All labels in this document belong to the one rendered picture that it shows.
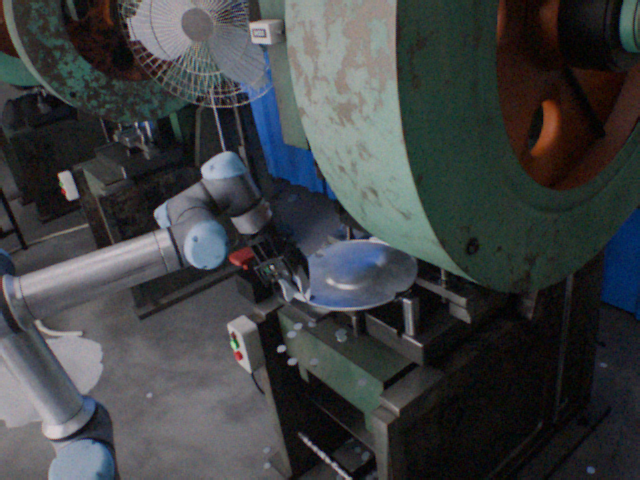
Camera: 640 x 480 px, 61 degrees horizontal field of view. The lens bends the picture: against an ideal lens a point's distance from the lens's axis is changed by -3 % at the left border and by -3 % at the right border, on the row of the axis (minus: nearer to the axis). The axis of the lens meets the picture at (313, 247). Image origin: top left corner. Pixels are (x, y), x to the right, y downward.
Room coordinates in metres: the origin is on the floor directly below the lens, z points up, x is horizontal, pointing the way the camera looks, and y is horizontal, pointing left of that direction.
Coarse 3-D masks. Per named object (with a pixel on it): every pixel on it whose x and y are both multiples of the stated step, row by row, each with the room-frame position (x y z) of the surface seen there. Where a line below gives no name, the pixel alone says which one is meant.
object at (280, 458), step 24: (264, 312) 1.19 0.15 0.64; (264, 336) 1.18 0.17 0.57; (264, 384) 1.20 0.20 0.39; (288, 384) 1.21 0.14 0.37; (312, 384) 1.25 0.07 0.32; (288, 408) 1.19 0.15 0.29; (312, 408) 1.24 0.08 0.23; (288, 432) 1.18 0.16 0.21; (312, 432) 1.23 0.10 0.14; (336, 432) 1.29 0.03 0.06; (288, 456) 1.17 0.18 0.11; (312, 456) 1.22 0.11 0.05
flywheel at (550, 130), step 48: (528, 0) 0.78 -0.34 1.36; (576, 0) 0.73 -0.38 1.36; (624, 0) 0.71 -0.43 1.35; (528, 48) 0.79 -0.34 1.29; (576, 48) 0.73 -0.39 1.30; (624, 48) 0.72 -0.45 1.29; (528, 96) 0.79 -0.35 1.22; (576, 96) 0.87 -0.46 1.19; (624, 96) 0.94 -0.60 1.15; (576, 144) 0.87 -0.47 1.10; (624, 144) 0.89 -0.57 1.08
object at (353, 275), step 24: (360, 240) 1.23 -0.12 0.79; (312, 264) 1.16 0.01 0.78; (336, 264) 1.13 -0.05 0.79; (360, 264) 1.11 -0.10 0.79; (384, 264) 1.10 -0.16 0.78; (408, 264) 1.09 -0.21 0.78; (312, 288) 1.05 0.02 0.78; (336, 288) 1.04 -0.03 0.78; (360, 288) 1.02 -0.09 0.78; (384, 288) 1.01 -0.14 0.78; (408, 288) 0.99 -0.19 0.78
